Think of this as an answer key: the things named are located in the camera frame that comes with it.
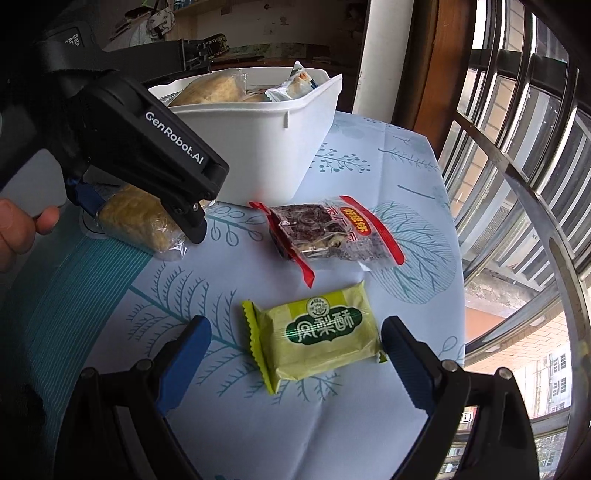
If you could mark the metal window bars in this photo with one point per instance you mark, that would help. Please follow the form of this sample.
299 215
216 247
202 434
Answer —
521 175

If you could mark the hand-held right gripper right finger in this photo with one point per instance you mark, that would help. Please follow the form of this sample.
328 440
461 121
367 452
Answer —
411 369

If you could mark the white plastic bin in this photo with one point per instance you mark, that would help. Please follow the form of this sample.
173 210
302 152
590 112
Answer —
268 147

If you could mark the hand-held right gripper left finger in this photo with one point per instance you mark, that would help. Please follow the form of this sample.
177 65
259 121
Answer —
184 364

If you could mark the wooden window frame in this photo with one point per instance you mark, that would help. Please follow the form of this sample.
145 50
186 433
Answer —
434 69

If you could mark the red-label dark snack packet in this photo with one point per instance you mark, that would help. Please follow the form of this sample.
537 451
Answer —
323 230

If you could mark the black gold-patterned case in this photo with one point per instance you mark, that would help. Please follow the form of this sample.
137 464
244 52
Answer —
203 48

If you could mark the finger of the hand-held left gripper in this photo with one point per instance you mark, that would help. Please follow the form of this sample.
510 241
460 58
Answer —
194 221
87 196

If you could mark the green pastry packet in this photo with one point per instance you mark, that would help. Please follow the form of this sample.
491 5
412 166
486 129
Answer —
314 341

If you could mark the yellow rice cracker packet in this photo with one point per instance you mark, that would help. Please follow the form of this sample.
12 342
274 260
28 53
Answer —
134 217

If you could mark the person's left hand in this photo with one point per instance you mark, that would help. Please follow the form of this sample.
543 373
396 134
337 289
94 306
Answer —
18 230

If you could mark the patterned fabric bag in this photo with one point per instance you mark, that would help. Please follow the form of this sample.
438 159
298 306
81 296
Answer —
159 18

